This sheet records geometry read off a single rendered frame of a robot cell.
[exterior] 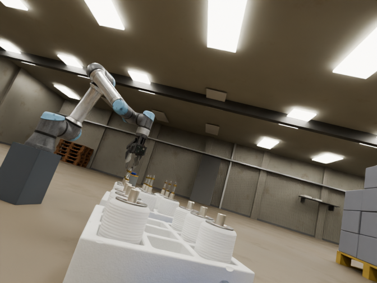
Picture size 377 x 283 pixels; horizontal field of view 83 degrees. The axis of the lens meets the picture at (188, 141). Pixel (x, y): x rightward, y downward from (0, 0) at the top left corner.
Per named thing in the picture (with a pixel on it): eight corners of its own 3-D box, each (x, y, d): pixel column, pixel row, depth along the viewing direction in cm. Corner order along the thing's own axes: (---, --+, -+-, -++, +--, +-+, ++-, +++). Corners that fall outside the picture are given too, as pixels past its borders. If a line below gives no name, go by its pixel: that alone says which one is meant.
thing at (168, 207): (157, 233, 110) (168, 197, 114) (172, 240, 105) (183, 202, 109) (146, 233, 102) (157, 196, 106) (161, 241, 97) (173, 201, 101)
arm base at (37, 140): (17, 142, 119) (24, 126, 122) (37, 148, 134) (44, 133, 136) (40, 149, 117) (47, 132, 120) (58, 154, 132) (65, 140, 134)
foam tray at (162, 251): (36, 351, 35) (79, 236, 39) (75, 258, 71) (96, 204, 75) (238, 364, 45) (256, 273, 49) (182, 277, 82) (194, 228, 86)
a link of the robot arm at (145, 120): (145, 113, 138) (157, 116, 135) (139, 129, 135) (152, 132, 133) (140, 108, 130) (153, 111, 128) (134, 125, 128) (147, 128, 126)
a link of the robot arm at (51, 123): (29, 128, 124) (40, 106, 127) (48, 135, 137) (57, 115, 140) (45, 132, 121) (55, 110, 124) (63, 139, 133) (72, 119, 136)
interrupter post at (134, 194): (126, 202, 48) (130, 188, 49) (125, 201, 50) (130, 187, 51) (136, 205, 49) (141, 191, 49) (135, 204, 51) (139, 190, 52)
